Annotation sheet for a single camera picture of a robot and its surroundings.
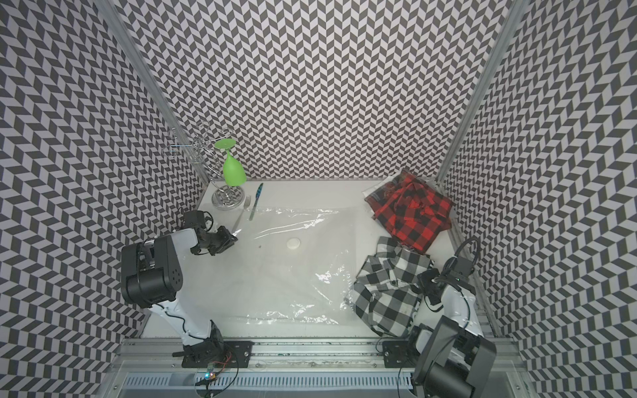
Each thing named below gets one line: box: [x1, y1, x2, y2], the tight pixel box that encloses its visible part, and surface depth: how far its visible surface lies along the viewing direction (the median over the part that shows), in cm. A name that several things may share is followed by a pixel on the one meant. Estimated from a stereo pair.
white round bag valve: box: [286, 237, 302, 250], surface depth 98 cm
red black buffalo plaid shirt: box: [364, 170, 448, 233], surface depth 96 cm
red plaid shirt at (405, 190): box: [364, 169, 429, 208], surface depth 97 cm
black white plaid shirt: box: [345, 236, 434, 339], surface depth 86 cm
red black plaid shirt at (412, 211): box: [364, 172, 453, 254], surface depth 96 cm
